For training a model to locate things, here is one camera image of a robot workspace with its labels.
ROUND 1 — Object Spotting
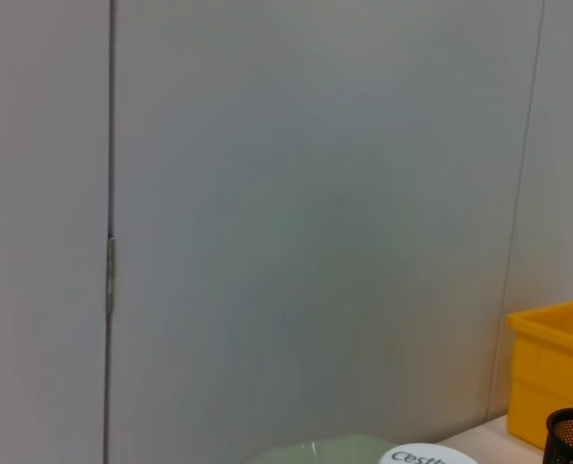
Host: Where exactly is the clear green-label water bottle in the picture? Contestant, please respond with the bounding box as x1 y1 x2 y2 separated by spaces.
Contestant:
377 442 481 464

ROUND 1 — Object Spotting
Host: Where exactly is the translucent green fruit bowl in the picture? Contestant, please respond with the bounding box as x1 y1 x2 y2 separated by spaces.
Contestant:
248 432 399 464

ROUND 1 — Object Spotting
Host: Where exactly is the yellow plastic bin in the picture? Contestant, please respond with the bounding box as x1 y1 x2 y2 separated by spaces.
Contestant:
505 298 573 452

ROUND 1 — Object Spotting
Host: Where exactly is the metal wall hinge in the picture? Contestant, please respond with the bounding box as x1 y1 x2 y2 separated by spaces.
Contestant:
105 235 117 316

